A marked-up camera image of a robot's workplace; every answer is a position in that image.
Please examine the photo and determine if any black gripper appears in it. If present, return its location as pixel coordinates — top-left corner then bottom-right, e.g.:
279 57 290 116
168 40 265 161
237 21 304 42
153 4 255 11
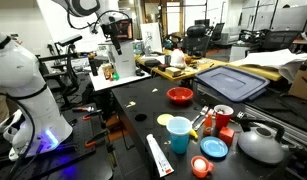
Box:
101 23 122 55

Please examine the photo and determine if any blue plastic cup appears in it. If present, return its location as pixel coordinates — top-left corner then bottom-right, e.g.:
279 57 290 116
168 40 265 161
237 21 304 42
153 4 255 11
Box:
166 116 192 154

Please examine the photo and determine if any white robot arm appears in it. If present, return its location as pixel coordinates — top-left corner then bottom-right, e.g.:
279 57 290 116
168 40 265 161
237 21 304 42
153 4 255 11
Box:
0 32 73 161

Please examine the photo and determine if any red plastic cup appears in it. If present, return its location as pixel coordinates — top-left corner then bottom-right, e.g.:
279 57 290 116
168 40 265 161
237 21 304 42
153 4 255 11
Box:
214 105 234 130

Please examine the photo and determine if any computer monitor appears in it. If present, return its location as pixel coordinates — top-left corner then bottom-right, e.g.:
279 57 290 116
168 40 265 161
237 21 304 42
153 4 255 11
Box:
113 19 133 40

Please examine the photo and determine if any white whiteboard sketch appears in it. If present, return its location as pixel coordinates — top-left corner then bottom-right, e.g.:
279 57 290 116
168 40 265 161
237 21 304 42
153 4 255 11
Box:
140 23 162 52

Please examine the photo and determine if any black office chair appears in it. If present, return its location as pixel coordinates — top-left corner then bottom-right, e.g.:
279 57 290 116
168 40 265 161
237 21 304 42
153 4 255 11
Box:
182 24 210 58

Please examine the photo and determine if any red bowl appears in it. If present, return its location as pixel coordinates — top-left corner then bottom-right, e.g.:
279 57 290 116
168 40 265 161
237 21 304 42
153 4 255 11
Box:
166 87 194 103

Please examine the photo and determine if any orange clamp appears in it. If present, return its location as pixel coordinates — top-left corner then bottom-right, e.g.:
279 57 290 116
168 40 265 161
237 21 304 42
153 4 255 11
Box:
85 130 108 148

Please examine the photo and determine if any silver fork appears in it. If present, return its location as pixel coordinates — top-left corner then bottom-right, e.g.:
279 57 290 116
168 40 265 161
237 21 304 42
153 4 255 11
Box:
191 106 209 125

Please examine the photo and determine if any silver spoon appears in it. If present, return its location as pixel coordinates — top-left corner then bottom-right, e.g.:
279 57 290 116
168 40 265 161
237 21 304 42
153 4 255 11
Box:
193 109 214 131

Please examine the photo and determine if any toy banana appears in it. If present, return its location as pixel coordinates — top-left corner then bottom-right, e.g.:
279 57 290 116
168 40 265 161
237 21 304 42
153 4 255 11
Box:
189 129 198 139

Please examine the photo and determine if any orange sauce bottle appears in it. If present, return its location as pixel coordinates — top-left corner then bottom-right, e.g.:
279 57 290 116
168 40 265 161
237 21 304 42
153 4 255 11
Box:
203 112 213 136

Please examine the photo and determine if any blue bin lid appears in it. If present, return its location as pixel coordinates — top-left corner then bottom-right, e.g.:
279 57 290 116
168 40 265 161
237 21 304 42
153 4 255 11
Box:
195 66 270 102

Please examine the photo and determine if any white toothpaste tube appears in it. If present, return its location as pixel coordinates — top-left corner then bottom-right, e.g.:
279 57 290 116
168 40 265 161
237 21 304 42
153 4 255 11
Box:
146 134 174 178

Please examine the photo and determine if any red cube block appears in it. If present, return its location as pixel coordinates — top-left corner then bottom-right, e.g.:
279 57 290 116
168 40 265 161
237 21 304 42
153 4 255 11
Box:
219 127 235 146

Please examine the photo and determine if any orange mug with egg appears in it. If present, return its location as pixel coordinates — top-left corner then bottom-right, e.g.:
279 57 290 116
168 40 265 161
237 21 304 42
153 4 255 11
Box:
191 156 215 178

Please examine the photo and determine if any grey kettle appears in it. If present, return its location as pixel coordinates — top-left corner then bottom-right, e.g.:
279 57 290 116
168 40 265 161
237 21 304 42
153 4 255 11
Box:
237 119 285 165

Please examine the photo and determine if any white papers pile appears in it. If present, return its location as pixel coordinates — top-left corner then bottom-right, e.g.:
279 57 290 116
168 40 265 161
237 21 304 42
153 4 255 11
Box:
242 49 307 83

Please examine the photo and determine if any cardboard box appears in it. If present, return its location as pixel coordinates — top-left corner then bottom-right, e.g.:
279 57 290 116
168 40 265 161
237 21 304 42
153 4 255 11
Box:
289 65 307 101

